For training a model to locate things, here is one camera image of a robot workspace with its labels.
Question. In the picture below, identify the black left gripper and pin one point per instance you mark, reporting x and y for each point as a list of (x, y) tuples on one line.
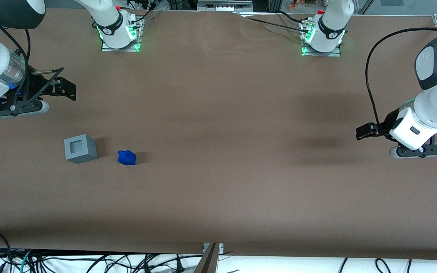
[(390, 122)]

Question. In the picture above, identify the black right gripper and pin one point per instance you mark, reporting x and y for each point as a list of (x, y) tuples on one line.
[(35, 84)]

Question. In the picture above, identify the blue plastic part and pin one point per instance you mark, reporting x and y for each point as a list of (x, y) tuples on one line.
[(126, 158)]

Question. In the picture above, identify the gray cube base with hole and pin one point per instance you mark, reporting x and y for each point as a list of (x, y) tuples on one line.
[(91, 149)]

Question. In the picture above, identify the orange plastic item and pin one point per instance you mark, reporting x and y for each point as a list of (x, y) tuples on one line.
[(302, 3)]

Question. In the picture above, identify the brown table mat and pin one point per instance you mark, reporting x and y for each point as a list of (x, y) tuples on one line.
[(218, 151)]

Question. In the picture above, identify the white power strip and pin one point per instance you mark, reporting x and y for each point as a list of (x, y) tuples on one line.
[(224, 7)]

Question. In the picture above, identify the gray angled bar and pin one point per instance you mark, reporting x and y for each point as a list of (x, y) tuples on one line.
[(208, 263)]

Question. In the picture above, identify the silver left wrist camera bar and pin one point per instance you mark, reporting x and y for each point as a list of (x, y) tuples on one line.
[(412, 152)]

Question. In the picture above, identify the silver wrist camera bar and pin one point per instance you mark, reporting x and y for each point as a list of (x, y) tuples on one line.
[(412, 152), (17, 110)]

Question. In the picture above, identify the silver right wrist camera bar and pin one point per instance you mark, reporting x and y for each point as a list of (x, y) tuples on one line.
[(17, 110)]

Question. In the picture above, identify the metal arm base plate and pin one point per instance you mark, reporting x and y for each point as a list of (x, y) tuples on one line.
[(108, 49), (332, 54)]

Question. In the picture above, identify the small metal clamp bracket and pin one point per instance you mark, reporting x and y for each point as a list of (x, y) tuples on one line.
[(220, 247)]

